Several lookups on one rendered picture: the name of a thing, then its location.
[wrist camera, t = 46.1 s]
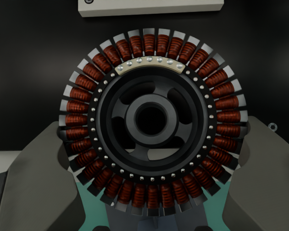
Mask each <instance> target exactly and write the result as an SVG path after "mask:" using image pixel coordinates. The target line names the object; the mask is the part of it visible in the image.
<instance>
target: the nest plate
mask: <svg viewBox="0 0 289 231"><path fill-rule="evenodd" d="M223 4H224V0H78V11H79V13H80V14H81V16H82V17H101V16H120V15H139V14H159V13H178V12H197V11H219V10H220V9H221V8H222V6H223Z"/></svg>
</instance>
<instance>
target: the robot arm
mask: <svg viewBox="0 0 289 231"><path fill-rule="evenodd" d="M242 126H243V127H248V131H247V135H245V137H244V139H241V141H242V143H243V144H242V147H241V151H240V154H239V159H238V163H239V165H240V168H238V169H236V170H235V171H234V172H233V175H232V179H231V182H230V186H229V190H228V194H227V198H226V202H225V205H224V209H223V213H222V219H223V222H224V223H225V225H226V226H227V227H228V228H229V230H230V231H289V144H288V143H287V142H286V141H285V140H284V139H282V138H281V137H280V136H279V135H278V134H276V133H275V132H274V131H273V130H271V129H270V128H269V127H267V126H266V125H265V124H264V123H262V122H261V121H260V120H258V119H257V118H256V117H254V116H248V120H247V122H246V123H243V125H242ZM63 130H65V128H64V127H60V126H59V122H58V121H55V122H53V123H51V124H50V125H49V126H48V127H47V128H46V129H44V130H43V131H42V132H41V133H40V134H39V135H38V136H37V137H36V138H35V139H34V140H33V141H31V142H30V143H29V144H28V145H27V146H26V147H25V148H24V149H23V150H22V151H21V152H20V154H19V155H18V156H17V157H16V158H15V160H14V161H13V162H12V164H11V165H10V166H9V168H8V169H7V171H5V172H2V173H0V231H78V230H79V229H80V228H81V226H82V225H83V224H84V222H85V218H86V214H85V211H84V207H83V203H82V200H81V197H80V194H79V191H78V187H77V185H76V182H75V179H74V176H73V174H72V173H71V172H69V171H68V167H69V166H70V162H69V159H68V156H67V153H66V150H65V147H64V146H66V144H67V143H69V142H63V141H62V140H61V139H60V131H63Z"/></svg>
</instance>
